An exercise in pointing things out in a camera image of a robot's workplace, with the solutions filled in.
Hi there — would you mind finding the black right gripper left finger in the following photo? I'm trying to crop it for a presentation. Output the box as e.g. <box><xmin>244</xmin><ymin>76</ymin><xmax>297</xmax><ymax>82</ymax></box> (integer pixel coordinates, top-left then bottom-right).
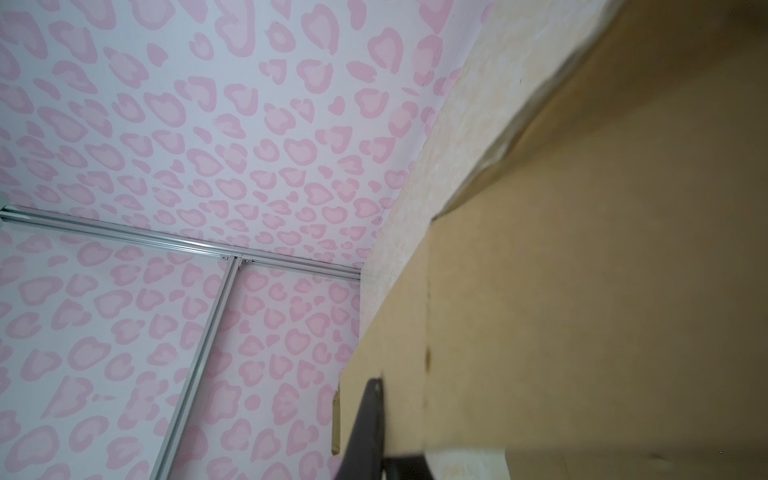
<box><xmin>335</xmin><ymin>378</ymin><xmax>384</xmax><ymax>480</ymax></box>

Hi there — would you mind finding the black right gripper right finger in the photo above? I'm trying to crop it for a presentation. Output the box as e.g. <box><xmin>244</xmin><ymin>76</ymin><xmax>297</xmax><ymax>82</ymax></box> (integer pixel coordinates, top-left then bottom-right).
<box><xmin>382</xmin><ymin>454</ymin><xmax>434</xmax><ymax>480</ymax></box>

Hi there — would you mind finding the brown cardboard box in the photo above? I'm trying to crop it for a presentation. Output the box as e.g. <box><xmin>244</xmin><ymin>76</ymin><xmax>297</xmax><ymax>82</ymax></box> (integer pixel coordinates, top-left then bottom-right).
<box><xmin>340</xmin><ymin>1</ymin><xmax>767</xmax><ymax>479</ymax></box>

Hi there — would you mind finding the left aluminium frame strut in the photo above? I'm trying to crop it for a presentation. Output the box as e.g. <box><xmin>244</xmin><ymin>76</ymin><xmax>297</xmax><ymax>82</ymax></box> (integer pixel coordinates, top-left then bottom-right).
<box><xmin>149</xmin><ymin>256</ymin><xmax>243</xmax><ymax>480</ymax></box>

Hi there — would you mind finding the back left aluminium post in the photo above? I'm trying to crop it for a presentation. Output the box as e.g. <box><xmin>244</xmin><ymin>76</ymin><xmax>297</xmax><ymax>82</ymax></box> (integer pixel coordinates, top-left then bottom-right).
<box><xmin>1</xmin><ymin>205</ymin><xmax>361</xmax><ymax>282</ymax></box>

